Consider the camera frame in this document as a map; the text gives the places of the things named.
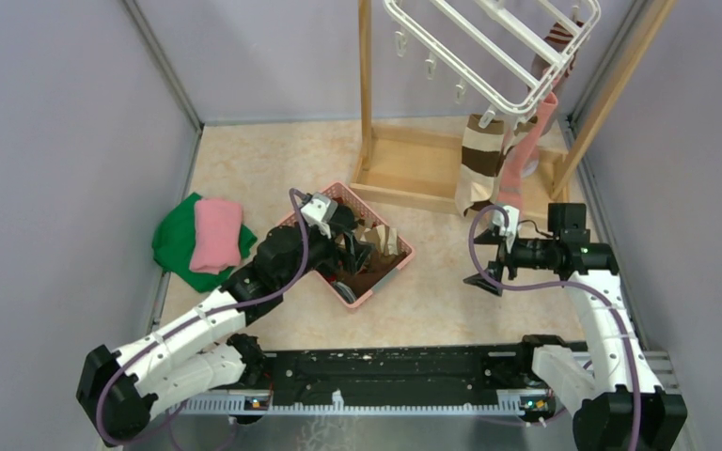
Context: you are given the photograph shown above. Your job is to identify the white clip hanger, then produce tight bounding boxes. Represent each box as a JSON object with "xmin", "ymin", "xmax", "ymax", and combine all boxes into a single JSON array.
[{"xmin": 383, "ymin": 1, "xmax": 603, "ymax": 125}]

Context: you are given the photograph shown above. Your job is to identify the pink folded cloth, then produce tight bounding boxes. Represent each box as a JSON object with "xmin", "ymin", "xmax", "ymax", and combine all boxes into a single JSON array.
[{"xmin": 189, "ymin": 198, "xmax": 243, "ymax": 275}]

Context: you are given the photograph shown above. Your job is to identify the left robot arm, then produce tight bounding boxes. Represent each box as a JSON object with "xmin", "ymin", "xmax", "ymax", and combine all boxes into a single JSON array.
[{"xmin": 76, "ymin": 205, "xmax": 373, "ymax": 446}]

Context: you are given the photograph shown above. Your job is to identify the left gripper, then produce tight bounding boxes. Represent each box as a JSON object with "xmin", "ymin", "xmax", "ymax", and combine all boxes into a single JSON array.
[{"xmin": 277, "ymin": 221, "xmax": 374, "ymax": 289}]

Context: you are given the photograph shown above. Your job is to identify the green cloth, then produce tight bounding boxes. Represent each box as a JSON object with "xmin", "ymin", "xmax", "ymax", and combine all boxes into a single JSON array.
[{"xmin": 151, "ymin": 193, "xmax": 258, "ymax": 293}]

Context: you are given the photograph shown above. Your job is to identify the maroon striped sock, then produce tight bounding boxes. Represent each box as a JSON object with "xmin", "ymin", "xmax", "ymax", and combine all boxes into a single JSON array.
[{"xmin": 530, "ymin": 20, "xmax": 585, "ymax": 95}]

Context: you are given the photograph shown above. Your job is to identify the purple cable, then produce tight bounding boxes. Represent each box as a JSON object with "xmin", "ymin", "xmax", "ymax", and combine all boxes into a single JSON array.
[
  {"xmin": 94, "ymin": 188, "xmax": 312, "ymax": 448},
  {"xmin": 467, "ymin": 205, "xmax": 644, "ymax": 451}
]

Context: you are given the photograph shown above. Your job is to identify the striped socks in basket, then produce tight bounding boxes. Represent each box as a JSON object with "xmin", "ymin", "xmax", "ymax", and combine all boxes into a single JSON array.
[{"xmin": 336, "ymin": 225, "xmax": 407, "ymax": 298}]

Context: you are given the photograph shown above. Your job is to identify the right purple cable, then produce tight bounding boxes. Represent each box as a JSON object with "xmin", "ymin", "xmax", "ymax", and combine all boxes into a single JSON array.
[{"xmin": 467, "ymin": 205, "xmax": 644, "ymax": 451}]

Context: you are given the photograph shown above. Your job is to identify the pink plastic basket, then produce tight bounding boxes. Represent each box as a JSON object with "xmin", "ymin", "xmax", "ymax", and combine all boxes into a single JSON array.
[{"xmin": 257, "ymin": 182, "xmax": 414, "ymax": 308}]

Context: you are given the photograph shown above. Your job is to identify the cream brown wide-striped sock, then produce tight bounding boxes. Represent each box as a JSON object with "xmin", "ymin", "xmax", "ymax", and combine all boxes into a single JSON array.
[{"xmin": 454, "ymin": 114, "xmax": 506, "ymax": 216}]

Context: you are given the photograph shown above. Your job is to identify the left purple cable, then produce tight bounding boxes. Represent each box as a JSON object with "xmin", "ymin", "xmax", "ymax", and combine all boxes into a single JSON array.
[{"xmin": 94, "ymin": 188, "xmax": 312, "ymax": 448}]

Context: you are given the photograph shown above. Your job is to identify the pink sock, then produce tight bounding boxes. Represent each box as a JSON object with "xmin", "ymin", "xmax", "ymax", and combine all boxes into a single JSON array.
[{"xmin": 495, "ymin": 92, "xmax": 558, "ymax": 210}]

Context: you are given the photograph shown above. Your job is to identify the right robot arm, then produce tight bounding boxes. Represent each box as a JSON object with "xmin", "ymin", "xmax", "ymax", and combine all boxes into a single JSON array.
[{"xmin": 466, "ymin": 203, "xmax": 688, "ymax": 450}]

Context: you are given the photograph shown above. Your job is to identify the wooden rack stand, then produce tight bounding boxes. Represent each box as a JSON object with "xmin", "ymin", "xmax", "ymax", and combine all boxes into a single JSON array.
[{"xmin": 350, "ymin": 1, "xmax": 675, "ymax": 221}]

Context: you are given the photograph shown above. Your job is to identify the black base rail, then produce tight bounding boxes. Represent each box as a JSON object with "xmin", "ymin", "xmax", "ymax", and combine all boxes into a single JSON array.
[{"xmin": 196, "ymin": 344, "xmax": 565, "ymax": 425}]

